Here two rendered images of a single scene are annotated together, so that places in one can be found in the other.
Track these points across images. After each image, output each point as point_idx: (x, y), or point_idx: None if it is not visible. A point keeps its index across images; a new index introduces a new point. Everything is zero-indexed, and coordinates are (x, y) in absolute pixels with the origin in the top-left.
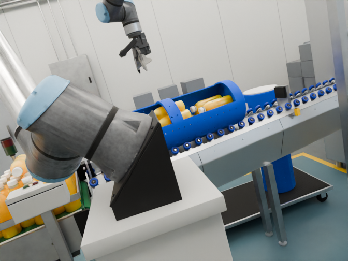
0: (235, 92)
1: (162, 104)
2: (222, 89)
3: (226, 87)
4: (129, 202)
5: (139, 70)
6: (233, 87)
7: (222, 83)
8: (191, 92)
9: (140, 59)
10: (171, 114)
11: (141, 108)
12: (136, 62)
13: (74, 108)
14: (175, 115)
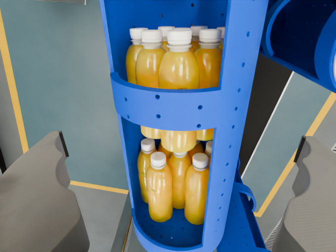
0: (134, 227)
1: (137, 88)
2: (199, 240)
3: (183, 243)
4: None
5: (295, 156)
6: (139, 237)
7: (161, 246)
8: (207, 199)
9: (14, 203)
10: (112, 84)
11: (228, 21)
12: (286, 208)
13: None
14: (113, 92)
